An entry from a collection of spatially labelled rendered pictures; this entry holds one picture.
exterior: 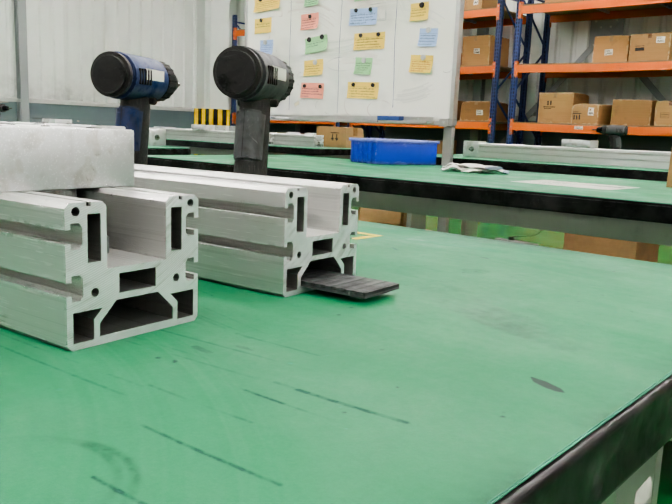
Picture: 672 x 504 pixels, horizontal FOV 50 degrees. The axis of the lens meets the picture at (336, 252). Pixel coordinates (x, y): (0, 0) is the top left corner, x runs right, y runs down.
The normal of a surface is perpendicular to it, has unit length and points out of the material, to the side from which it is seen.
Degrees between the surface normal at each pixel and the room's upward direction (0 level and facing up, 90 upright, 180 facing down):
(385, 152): 90
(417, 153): 90
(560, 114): 91
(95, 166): 90
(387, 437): 0
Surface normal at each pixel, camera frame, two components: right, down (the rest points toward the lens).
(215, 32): 0.76, 0.14
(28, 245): -0.58, 0.11
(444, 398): 0.04, -0.99
